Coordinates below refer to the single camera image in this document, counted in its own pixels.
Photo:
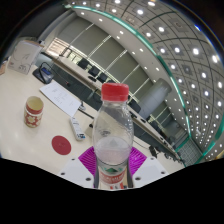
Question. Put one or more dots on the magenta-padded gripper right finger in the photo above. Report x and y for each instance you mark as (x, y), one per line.
(151, 171)

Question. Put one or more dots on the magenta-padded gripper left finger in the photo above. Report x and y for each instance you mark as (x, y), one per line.
(73, 171)

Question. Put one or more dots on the clear red-capped water bottle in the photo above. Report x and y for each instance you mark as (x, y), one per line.
(112, 133)

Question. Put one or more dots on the flat round red coaster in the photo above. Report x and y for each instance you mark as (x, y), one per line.
(61, 145)

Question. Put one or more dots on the red floral cup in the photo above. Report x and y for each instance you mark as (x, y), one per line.
(33, 115)

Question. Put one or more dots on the white paper sheet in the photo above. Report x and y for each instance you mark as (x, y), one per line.
(60, 98)

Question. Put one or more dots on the black office chairs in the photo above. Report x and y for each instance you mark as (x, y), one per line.
(94, 71)

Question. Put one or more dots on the black conference phone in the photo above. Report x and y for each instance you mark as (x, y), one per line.
(44, 72)

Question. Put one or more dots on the round ceiling lights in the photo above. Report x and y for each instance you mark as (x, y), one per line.
(176, 50)

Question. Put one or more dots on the flat brown cardboard piece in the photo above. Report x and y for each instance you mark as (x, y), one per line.
(2, 68)

